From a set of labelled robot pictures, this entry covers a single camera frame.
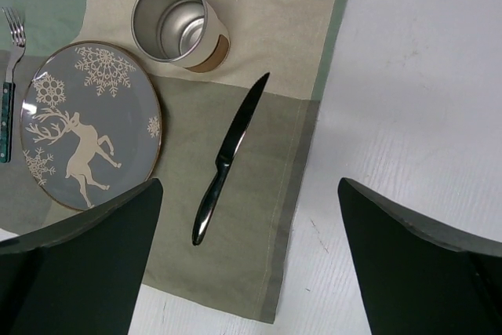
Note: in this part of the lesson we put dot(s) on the grey reindeer plate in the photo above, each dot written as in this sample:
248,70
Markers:
90,124

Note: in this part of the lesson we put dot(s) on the black table knife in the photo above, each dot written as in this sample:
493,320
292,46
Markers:
225,157

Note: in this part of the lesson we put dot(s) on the metal cup with cork base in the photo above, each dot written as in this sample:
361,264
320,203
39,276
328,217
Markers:
184,33

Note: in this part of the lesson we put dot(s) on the green handled fork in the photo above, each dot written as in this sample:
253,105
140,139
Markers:
18,36

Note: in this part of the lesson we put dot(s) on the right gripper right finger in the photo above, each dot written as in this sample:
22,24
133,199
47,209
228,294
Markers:
418,275

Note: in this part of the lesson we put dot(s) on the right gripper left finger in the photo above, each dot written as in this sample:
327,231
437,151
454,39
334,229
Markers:
81,275

